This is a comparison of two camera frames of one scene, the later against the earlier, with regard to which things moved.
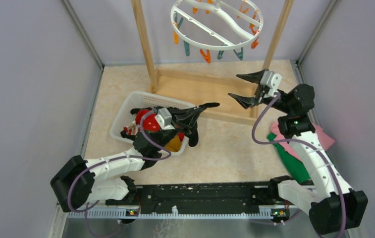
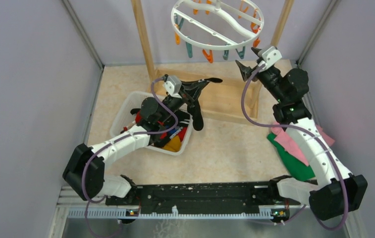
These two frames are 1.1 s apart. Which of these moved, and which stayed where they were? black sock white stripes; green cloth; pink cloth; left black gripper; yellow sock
Moved: left black gripper; black sock white stripes
Stayed: yellow sock; pink cloth; green cloth
